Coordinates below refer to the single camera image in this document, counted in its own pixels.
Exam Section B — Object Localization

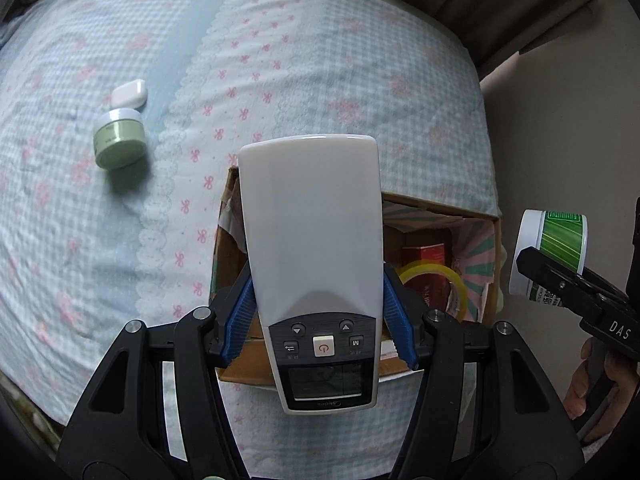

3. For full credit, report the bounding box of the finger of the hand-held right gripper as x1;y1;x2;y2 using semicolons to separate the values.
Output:
516;246;632;322
631;195;640;281

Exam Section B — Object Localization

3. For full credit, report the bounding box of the white jar with green label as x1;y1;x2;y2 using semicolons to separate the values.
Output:
508;208;589;306

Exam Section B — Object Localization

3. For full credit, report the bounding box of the person's right hand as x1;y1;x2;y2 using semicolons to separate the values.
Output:
564;337;640;441

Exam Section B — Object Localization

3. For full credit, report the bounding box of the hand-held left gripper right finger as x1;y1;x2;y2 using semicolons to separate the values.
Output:
382;261;586;466

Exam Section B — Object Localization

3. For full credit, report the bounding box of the yellow tape roll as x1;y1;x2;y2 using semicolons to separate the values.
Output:
398;261;471;321

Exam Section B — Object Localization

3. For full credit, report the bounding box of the green cream jar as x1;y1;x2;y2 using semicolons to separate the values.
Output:
94;108;148;170

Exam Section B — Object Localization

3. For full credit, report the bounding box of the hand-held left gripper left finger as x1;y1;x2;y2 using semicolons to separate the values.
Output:
59;260;257;466

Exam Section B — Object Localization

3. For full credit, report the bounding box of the red box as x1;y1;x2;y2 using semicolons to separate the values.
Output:
401;242;448;311

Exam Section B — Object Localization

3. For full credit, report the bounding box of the patterned cardboard box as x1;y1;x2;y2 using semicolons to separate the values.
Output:
209;165;502;387

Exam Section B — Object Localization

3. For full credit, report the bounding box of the white remote control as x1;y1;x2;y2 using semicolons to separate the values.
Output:
237;134;383;415

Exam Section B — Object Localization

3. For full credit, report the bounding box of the brown right curtain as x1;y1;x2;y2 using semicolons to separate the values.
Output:
330;0;621;67

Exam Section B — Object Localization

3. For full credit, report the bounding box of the small white case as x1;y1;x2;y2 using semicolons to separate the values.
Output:
110;79;149;110

